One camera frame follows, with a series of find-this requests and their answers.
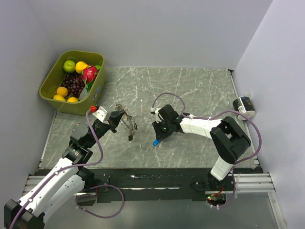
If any green apple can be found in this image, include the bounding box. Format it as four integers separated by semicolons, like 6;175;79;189
63;60;76;73

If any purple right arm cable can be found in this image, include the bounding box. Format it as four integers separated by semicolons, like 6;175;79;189
152;92;264;210

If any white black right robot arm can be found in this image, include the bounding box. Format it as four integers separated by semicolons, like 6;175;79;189
151;104;251;190

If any orange fruit upper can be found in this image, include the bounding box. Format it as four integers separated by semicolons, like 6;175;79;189
56;86;69;97

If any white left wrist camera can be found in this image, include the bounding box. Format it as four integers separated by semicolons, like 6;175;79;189
90;105;112;123

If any orange fruit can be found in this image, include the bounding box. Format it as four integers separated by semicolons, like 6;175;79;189
67;97;79;103
56;86;69;97

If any black white tape roll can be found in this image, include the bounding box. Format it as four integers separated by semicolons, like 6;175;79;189
232;96;256;119

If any purple grape bunch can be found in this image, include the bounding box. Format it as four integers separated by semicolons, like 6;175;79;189
61;72;85;98

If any yellow lemon front left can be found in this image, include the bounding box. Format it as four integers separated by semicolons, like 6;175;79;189
53;94;66;102

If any orange fruit front right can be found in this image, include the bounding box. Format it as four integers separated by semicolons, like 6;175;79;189
67;97;79;103

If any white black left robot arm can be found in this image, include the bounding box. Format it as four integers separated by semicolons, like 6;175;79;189
4;106;125;229

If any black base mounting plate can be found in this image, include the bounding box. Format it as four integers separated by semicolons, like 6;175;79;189
65;167;239;204

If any olive green plastic bin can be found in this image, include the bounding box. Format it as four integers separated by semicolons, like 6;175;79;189
39;50;106;116

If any blue tagged key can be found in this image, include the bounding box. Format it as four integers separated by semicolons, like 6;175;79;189
152;139;161;146

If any aluminium rail frame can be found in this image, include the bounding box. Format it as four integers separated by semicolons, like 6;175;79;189
11;173;286;229

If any pink dragon fruit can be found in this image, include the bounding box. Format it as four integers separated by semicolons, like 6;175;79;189
82;65;101;92

